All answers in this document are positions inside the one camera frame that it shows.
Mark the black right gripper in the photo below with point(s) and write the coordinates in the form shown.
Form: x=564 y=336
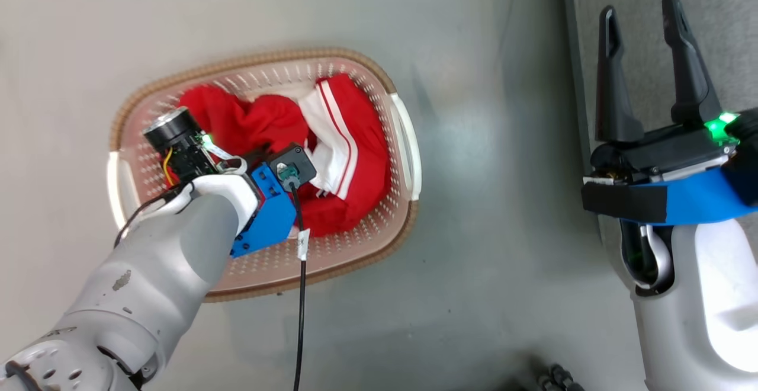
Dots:
x=663 y=154

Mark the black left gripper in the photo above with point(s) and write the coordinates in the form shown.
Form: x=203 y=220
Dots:
x=177 y=136

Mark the red garment with white stripes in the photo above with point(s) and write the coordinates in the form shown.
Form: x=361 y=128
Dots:
x=355 y=160

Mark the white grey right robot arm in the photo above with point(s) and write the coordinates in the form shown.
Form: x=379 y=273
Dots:
x=699 y=320

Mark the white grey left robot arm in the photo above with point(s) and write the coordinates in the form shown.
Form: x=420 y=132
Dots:
x=148 y=272

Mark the beige perforated plastic laundry basket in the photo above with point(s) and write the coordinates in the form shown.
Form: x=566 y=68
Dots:
x=355 y=260

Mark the grey fabric sofa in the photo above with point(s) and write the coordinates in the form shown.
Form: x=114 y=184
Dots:
x=740 y=35

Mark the blue right camera mount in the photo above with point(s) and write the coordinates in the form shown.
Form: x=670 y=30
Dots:
x=699 y=201

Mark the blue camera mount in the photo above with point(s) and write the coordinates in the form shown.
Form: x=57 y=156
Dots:
x=699 y=201
x=269 y=219

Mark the blue left camera mount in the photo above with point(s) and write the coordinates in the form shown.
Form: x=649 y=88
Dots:
x=269 y=219

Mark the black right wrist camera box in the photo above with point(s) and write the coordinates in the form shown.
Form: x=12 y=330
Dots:
x=746 y=172

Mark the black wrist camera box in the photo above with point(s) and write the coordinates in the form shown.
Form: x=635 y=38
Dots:
x=746 y=172
x=305 y=160

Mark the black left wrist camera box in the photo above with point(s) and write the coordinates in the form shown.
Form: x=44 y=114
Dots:
x=305 y=160

